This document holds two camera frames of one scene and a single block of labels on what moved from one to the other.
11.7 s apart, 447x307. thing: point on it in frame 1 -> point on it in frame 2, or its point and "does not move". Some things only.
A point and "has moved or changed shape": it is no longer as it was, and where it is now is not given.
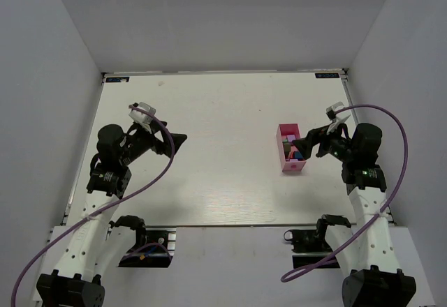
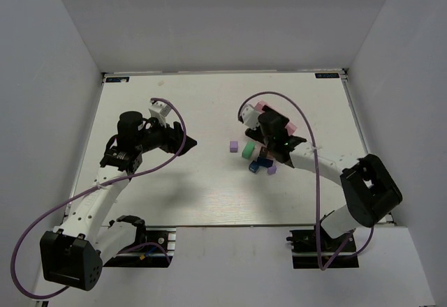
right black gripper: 317,143 -> 260,139
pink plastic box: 284,130 has moved or changed shape
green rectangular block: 287,145 has moved or changed shape
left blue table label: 117,79 does not move
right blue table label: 327,75 does not move
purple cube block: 291,137 has moved or changed shape
